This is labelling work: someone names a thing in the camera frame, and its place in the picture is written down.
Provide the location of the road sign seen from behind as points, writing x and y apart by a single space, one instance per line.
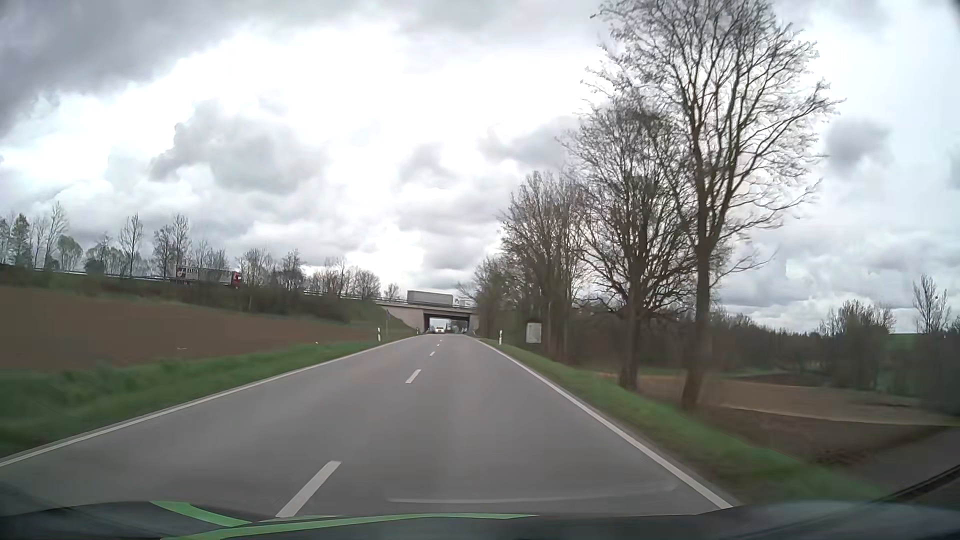
533 332

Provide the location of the car's own bonnet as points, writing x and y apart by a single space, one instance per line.
675 525

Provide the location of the guard rail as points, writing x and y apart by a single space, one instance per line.
112 275

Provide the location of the grey asphalt road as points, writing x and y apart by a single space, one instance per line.
450 420

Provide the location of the grass verge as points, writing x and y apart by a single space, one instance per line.
675 427
135 386

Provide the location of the white lorry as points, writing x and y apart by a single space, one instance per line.
431 298

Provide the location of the brown ploughed field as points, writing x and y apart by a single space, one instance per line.
795 412
150 330

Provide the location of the row of bare trees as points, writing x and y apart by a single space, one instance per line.
172 247
660 225

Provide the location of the lorry with red cab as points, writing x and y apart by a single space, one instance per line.
206 275

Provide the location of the concrete road bridge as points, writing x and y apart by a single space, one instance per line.
435 311

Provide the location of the bare bushes and trees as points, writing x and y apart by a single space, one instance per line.
862 345

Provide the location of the grassy embankment with bushes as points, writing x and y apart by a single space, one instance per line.
225 296

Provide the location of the road markings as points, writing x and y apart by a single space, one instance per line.
309 487

